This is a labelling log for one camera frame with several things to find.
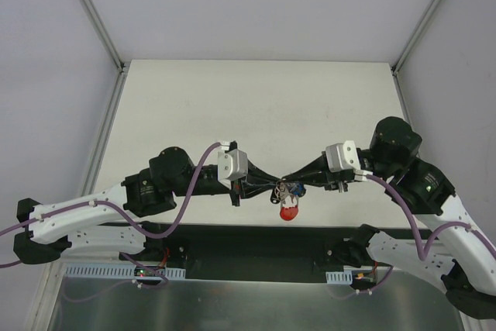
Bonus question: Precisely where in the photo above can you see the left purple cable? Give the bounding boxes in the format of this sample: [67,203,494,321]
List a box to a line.
[0,141,224,270]

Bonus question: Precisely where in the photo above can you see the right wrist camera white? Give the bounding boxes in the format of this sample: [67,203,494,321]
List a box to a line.
[325,140,372,182]

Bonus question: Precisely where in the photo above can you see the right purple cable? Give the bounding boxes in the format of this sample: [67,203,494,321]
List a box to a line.
[366,174,496,262]

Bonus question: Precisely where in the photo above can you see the metal key holder red handle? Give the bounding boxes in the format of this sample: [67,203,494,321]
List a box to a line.
[270,181,306,222]

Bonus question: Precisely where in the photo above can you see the blue key tag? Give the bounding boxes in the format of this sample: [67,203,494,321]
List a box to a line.
[291,183,305,197]

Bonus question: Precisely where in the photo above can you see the right white cable duct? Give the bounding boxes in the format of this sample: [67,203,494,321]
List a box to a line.
[325,270,353,285]

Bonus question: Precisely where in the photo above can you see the left aluminium frame post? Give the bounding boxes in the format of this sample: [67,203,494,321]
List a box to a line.
[78,0,127,73]

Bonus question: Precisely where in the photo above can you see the right aluminium frame post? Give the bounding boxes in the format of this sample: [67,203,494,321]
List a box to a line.
[391,0,445,77]

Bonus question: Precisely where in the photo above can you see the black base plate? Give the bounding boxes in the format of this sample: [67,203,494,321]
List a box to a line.
[132,224,377,284]

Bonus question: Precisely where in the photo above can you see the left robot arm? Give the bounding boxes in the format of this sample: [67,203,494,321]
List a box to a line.
[13,141,278,265]

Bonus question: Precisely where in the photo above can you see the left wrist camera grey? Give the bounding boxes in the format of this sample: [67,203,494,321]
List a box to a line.
[217,149,249,189]

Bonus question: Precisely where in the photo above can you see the white cable duct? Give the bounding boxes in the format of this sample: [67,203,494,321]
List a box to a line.
[64,264,186,281]
[325,270,353,285]

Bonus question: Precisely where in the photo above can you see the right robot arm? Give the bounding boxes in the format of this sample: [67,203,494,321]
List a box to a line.
[271,116,495,319]

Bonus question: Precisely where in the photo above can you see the aluminium frame post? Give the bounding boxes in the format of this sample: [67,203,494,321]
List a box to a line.
[78,0,127,73]
[391,0,445,77]

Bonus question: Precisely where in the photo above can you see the purple cable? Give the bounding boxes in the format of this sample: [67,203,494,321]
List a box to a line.
[366,174,496,262]
[0,141,224,270]

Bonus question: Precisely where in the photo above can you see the left white cable duct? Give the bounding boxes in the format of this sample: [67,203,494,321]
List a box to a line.
[64,264,186,281]

